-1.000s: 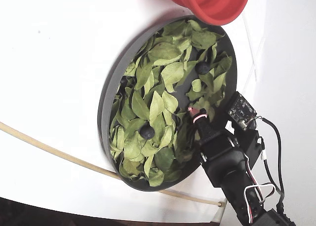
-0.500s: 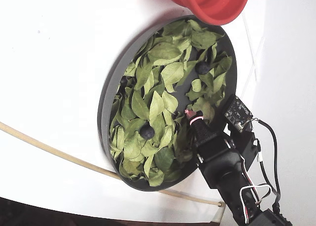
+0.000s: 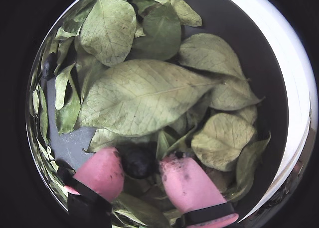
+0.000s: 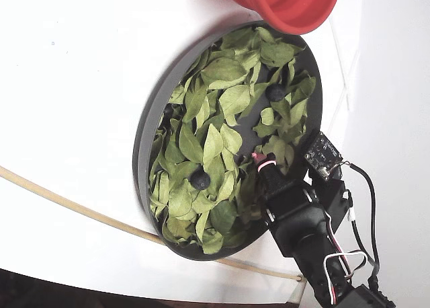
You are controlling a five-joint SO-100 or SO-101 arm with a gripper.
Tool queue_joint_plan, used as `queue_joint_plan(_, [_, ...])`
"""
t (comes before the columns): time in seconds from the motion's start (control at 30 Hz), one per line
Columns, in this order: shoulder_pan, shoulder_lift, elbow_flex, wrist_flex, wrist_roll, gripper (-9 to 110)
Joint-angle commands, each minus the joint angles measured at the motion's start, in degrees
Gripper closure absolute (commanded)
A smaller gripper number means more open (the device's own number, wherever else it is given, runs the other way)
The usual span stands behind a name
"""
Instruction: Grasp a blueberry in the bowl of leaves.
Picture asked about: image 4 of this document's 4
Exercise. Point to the beige rubber tube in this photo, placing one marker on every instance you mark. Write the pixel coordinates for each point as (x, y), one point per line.
(67, 200)

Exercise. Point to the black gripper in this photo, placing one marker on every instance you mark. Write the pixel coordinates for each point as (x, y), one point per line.
(276, 189)

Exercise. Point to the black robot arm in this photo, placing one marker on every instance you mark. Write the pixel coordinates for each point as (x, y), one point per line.
(319, 274)

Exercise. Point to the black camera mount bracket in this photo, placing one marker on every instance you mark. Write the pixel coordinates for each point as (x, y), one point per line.
(336, 197)

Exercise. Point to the black connector box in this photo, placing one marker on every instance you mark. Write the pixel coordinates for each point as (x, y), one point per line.
(363, 298)

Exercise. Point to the dark grey round bowl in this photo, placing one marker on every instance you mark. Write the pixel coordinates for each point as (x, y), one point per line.
(141, 160)

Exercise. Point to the red plastic bowl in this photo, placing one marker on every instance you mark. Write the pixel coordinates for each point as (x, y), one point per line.
(295, 5)

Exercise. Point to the pile of green leaves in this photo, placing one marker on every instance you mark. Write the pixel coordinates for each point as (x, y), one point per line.
(191, 146)

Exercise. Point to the black camera module with board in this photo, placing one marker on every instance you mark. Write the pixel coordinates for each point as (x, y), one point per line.
(322, 151)

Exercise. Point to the green dried leaf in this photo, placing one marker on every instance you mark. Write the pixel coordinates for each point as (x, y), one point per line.
(235, 99)
(223, 69)
(212, 146)

